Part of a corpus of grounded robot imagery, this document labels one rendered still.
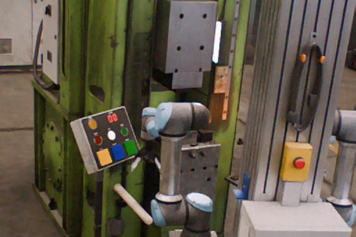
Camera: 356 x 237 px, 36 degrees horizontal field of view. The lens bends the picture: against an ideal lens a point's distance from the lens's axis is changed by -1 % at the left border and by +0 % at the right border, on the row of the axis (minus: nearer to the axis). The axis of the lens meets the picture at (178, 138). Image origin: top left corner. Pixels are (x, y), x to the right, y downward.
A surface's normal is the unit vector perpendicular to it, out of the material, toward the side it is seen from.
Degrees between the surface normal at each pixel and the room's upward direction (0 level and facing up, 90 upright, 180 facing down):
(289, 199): 90
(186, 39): 90
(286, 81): 90
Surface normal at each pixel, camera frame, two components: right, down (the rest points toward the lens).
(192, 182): 0.47, 0.35
